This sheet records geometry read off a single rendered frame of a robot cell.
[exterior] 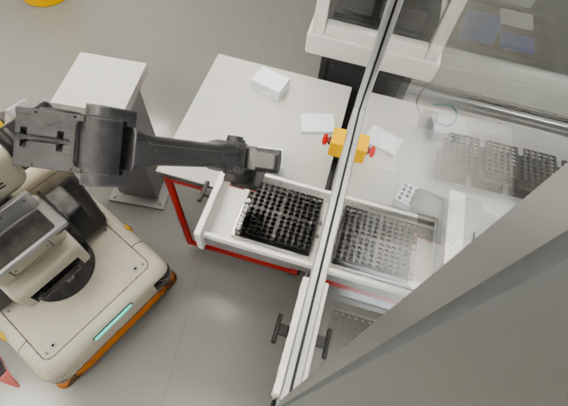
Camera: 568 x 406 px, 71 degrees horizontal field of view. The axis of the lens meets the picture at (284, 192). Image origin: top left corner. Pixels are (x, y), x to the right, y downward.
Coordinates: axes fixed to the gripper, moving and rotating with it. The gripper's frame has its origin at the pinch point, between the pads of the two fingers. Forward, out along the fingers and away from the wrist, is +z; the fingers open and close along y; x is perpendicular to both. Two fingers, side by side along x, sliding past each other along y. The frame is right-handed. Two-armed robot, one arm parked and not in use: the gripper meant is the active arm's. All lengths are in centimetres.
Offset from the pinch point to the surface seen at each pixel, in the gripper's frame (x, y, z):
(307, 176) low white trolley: -19.7, -12.1, 24.4
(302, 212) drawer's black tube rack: 0.5, -15.3, 8.7
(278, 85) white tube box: -54, 7, 21
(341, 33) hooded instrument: -77, -12, 13
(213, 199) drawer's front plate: 4.6, 9.9, 2.7
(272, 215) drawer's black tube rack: 3.8, -7.2, 7.3
